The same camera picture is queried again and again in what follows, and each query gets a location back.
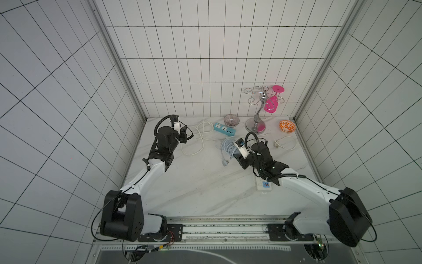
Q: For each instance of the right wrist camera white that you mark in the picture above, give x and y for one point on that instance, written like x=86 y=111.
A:
x=242 y=148

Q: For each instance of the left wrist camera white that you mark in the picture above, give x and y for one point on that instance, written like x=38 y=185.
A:
x=175 y=124

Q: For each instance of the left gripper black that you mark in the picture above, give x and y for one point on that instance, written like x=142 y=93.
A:
x=183 y=133

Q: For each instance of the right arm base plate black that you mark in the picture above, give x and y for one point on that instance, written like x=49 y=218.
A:
x=279 y=232

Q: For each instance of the pink wine glass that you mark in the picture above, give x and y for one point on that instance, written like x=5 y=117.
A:
x=274 y=98

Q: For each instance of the grey power strip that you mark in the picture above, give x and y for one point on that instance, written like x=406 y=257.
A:
x=229 y=148

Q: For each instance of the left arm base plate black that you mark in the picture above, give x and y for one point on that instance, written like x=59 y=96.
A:
x=173 y=233

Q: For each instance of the white multicolour power strip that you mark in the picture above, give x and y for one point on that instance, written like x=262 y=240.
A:
x=263 y=186

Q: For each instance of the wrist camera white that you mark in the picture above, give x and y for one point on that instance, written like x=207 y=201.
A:
x=242 y=148
x=175 y=124

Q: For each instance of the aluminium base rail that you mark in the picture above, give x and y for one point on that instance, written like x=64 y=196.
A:
x=227 y=230

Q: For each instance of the teal power strip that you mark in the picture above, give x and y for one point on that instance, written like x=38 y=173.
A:
x=224 y=129

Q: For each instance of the chrome glass holder stand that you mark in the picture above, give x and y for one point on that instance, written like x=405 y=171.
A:
x=256 y=124

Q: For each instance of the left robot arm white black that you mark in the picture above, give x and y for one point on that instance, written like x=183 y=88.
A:
x=123 y=216

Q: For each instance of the purple striped glass bowl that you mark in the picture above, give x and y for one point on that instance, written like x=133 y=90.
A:
x=231 y=120

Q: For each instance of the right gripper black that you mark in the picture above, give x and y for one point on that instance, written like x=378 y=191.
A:
x=243 y=160

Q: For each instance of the orange patterned bowl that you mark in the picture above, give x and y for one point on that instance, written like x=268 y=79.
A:
x=287 y=126

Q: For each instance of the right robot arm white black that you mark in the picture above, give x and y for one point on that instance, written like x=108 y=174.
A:
x=336 y=212

